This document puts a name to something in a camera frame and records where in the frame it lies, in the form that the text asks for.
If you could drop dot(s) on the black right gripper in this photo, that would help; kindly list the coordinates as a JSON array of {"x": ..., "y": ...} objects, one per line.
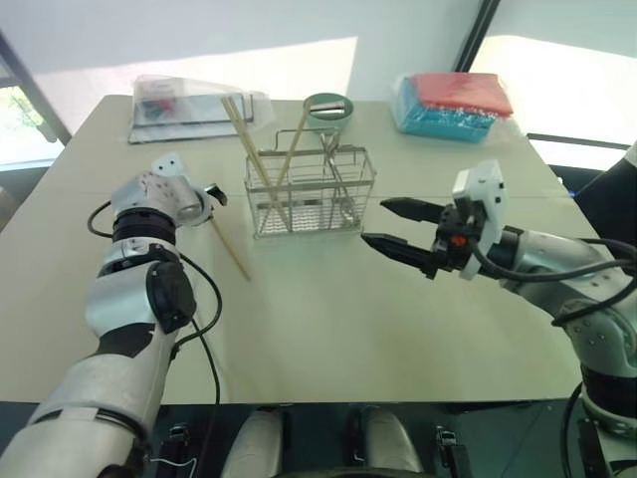
[{"x": 448, "y": 244}]

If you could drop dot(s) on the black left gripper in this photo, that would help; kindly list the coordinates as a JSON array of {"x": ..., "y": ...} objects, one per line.
[{"x": 217, "y": 192}]

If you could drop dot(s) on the wooden chopstick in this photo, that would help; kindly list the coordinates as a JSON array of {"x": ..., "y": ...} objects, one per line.
[
  {"x": 241, "y": 137},
  {"x": 247, "y": 133},
  {"x": 232, "y": 246},
  {"x": 297, "y": 132}
]

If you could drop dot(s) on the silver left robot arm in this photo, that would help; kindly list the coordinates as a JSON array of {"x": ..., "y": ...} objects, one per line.
[{"x": 114, "y": 304}]

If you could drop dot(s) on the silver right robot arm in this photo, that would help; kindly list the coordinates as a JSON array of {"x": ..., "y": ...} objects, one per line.
[{"x": 587, "y": 299}]

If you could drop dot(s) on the clear plastic bag with items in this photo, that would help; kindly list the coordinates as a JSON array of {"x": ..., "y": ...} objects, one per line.
[{"x": 194, "y": 107}]

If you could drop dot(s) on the blue plastic-wrapped box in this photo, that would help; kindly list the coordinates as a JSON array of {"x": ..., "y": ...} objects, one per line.
[{"x": 438, "y": 124}]

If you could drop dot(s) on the green round container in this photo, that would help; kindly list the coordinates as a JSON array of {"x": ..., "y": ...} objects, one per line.
[{"x": 346, "y": 117}]

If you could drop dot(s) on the small metal bar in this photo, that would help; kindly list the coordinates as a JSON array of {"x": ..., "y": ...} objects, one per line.
[{"x": 327, "y": 109}]

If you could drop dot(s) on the red plastic-wrapped pack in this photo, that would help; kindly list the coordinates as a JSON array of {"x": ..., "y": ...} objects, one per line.
[{"x": 463, "y": 89}]

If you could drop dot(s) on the grey rounded shape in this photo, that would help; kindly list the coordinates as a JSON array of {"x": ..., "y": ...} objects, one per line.
[
  {"x": 385, "y": 443},
  {"x": 259, "y": 443}
]

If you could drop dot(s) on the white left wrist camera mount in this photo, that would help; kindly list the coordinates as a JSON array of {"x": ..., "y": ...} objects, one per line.
[{"x": 167, "y": 165}]

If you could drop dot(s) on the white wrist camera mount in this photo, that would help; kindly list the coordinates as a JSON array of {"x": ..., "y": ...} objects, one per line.
[
  {"x": 167, "y": 165},
  {"x": 482, "y": 199}
]

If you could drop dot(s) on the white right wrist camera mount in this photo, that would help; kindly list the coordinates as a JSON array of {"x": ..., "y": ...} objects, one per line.
[{"x": 482, "y": 199}]

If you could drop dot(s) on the dark slanted frame post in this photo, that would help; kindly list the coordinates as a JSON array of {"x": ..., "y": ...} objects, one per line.
[{"x": 35, "y": 94}]

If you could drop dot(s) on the black window frame post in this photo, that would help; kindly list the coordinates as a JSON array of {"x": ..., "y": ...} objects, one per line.
[{"x": 473, "y": 32}]

